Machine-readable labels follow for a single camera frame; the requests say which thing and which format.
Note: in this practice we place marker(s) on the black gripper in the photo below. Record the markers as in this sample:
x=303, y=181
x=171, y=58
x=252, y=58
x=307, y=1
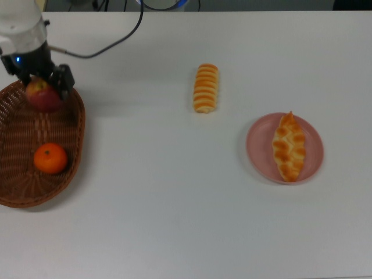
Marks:
x=35, y=62

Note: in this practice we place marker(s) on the red toy apple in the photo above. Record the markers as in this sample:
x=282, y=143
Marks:
x=43, y=97

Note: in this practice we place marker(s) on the orange toy mandarin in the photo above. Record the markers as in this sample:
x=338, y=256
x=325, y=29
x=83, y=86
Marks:
x=50, y=158

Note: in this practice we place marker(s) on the ridged toy bread roll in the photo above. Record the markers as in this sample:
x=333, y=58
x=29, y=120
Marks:
x=205, y=88

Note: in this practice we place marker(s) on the braided toy bread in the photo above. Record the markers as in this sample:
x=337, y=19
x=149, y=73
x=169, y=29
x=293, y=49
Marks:
x=289, y=146

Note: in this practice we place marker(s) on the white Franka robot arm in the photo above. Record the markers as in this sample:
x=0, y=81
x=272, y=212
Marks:
x=20, y=20

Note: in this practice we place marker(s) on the brown woven basket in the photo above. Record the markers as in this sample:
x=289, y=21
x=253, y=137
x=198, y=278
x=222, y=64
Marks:
x=29, y=136

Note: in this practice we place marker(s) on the pink plate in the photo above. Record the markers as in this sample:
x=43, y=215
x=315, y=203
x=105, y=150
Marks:
x=315, y=148

